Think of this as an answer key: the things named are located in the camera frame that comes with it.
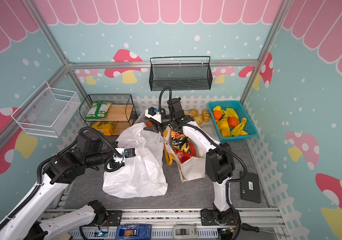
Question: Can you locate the blue box device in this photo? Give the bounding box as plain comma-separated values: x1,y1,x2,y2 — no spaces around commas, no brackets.
116,225,152,240

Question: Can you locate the white canvas tote bag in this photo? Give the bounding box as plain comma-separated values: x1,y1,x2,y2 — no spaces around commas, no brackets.
163,127,206,182

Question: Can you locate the yellow snack pack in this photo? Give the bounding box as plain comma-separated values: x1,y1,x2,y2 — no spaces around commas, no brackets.
92,122,117,136

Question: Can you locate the round bread roll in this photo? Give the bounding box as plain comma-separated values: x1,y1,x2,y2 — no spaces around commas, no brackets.
188,109,199,117

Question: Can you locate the red orange fruit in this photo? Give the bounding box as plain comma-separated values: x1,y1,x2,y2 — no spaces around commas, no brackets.
228,117,239,128

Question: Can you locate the black flat box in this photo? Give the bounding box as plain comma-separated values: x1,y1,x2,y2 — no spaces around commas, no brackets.
240,172,262,204

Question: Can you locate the large croissant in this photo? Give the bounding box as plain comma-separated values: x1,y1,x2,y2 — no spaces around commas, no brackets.
193,114,204,126

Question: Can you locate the black wire wall basket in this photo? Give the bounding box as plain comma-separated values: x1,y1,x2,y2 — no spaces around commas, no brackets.
149,56,213,91

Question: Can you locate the right croissant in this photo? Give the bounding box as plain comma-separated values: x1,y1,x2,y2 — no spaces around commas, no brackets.
202,109,210,122

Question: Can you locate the black screwdriver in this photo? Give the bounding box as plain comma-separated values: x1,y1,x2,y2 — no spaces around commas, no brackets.
240,224,290,238

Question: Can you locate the yellow lemon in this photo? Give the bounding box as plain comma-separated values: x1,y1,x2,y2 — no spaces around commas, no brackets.
213,106,222,112

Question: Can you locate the white plastic grocery bag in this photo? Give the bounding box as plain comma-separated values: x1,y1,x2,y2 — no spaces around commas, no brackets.
103,123,168,199

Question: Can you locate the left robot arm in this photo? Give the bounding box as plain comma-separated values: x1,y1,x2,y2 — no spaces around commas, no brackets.
0,127,137,240

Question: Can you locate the black wire wooden shelf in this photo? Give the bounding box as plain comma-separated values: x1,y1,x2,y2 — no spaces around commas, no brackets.
79,94,138,136

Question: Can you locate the white wire wall basket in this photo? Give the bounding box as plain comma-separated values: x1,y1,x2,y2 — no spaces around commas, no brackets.
11,82,81,138

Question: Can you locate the yellow banana bunch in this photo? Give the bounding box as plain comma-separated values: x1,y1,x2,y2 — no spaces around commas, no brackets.
231,118,248,137

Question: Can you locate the green snack bag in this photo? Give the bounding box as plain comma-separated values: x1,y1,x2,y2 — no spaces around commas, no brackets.
85,101,112,121

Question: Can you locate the teal plastic fruit basket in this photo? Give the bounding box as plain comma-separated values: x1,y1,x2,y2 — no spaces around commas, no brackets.
208,101,258,143

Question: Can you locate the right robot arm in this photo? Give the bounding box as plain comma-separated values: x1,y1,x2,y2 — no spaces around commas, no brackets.
144,87,248,229

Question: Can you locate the white plastic vegetable basket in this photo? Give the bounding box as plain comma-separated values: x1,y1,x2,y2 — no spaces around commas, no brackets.
134,112,149,124

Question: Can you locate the orange fruit upper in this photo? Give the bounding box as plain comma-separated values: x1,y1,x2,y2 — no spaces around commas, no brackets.
213,110,223,121

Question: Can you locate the yellow black chips bag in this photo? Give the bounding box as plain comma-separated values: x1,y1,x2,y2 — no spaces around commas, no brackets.
171,131,191,154

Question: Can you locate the grey switch box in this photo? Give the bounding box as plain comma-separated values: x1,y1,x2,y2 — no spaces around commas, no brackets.
173,225,198,240

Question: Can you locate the red chips bag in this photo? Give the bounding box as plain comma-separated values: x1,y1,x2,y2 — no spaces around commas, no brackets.
173,142,196,164

